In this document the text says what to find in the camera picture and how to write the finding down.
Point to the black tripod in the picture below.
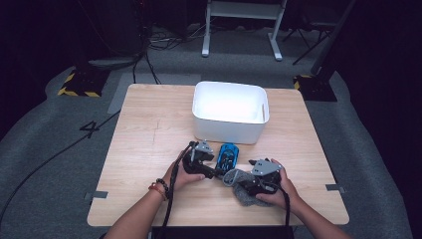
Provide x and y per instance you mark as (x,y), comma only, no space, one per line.
(308,43)

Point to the person's left hand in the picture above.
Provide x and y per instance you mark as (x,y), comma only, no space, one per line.
(175,179)

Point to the black yellow striped stand base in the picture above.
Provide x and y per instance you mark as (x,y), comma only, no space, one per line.
(84,84)
(315,88)

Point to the blue toy car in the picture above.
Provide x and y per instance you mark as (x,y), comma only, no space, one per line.
(227,157)

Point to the grey tape strip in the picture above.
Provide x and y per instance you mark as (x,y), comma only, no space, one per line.
(335,188)
(98,195)

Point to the dark metal stand pole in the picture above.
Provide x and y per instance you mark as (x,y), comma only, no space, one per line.
(331,36)

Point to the grey fuzzy sock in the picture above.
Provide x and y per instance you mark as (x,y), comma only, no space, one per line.
(239,195)

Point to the person's right hand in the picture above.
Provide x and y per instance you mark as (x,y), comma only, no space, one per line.
(287,195)

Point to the white metal table frame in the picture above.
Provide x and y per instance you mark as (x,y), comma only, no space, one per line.
(275,43)

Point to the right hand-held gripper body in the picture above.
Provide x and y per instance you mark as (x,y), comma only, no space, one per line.
(263,184)

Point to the white plastic bin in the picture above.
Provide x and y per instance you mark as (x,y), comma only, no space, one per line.
(232,129)

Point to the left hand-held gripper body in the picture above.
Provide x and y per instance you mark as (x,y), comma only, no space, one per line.
(195,164)

